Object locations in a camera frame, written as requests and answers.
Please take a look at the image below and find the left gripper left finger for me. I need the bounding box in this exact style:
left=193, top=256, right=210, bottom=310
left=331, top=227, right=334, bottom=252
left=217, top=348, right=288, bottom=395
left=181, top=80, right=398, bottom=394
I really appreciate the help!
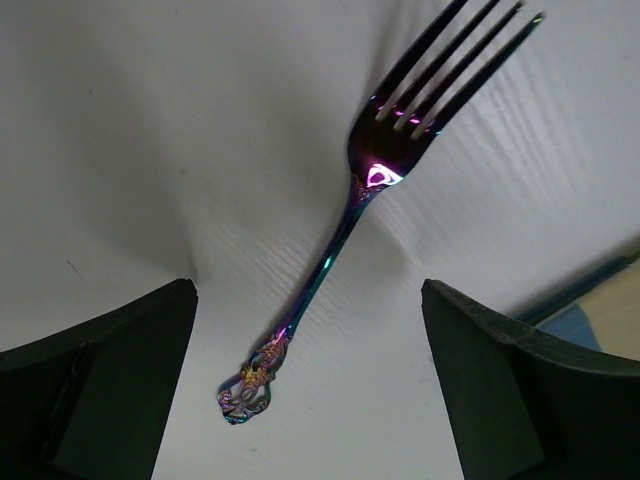
left=1, top=279, right=198, bottom=480

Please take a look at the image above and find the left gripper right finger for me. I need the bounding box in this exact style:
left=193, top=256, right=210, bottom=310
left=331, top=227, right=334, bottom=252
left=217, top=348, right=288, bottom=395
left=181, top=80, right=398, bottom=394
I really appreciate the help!
left=422, top=280, right=639, bottom=479

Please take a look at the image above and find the blue beige white cloth napkin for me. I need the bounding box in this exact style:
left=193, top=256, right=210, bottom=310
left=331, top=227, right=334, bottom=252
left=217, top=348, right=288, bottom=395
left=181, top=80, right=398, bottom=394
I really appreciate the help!
left=517, top=253, right=639, bottom=360

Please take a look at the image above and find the silver fork with pink neck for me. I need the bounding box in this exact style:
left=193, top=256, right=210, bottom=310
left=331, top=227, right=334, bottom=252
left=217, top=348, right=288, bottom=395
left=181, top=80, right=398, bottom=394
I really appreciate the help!
left=216, top=0, right=546, bottom=425

